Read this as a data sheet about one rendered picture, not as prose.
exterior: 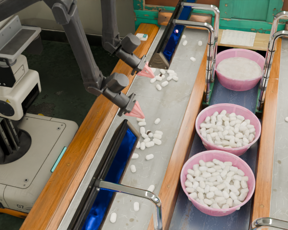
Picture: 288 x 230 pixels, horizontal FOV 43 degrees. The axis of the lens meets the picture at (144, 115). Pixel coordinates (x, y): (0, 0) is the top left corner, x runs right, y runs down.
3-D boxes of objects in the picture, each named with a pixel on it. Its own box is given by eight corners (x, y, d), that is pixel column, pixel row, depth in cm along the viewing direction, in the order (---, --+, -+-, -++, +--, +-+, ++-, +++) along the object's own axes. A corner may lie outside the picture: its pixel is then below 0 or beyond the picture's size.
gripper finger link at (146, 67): (161, 67, 172) (145, 54, 170) (157, 76, 167) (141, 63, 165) (152, 75, 177) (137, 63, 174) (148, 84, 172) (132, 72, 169)
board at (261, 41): (211, 44, 197) (211, 43, 196) (216, 30, 207) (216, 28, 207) (275, 52, 189) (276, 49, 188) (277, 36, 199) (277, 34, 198)
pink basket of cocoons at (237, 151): (200, 167, 150) (201, 152, 143) (189, 121, 169) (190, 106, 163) (265, 161, 150) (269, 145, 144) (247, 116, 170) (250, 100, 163)
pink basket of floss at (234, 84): (231, 101, 177) (233, 86, 170) (201, 72, 195) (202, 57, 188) (275, 84, 184) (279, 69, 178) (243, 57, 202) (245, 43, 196)
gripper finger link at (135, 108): (152, 107, 154) (135, 93, 152) (147, 118, 149) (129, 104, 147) (142, 113, 159) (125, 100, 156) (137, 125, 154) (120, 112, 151)
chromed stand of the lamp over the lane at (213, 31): (168, 104, 178) (167, 21, 147) (178, 79, 192) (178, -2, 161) (208, 110, 174) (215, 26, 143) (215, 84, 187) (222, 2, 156)
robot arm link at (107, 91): (102, 85, 151) (97, 94, 148) (111, 76, 147) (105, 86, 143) (115, 95, 153) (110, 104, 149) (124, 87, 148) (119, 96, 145)
